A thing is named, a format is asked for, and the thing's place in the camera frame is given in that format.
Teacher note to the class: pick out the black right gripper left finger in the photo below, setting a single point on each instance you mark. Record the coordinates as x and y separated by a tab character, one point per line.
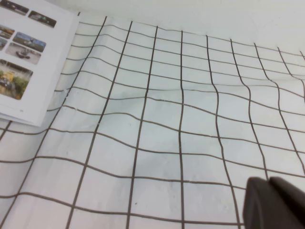
256	205

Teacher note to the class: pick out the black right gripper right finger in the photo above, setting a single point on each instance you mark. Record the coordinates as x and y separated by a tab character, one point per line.
288	202

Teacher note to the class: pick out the white photo brochure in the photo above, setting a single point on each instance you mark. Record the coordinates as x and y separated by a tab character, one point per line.
35	71

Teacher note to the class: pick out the white tablecloth with black grid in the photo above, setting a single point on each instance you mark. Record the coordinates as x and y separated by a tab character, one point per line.
166	119

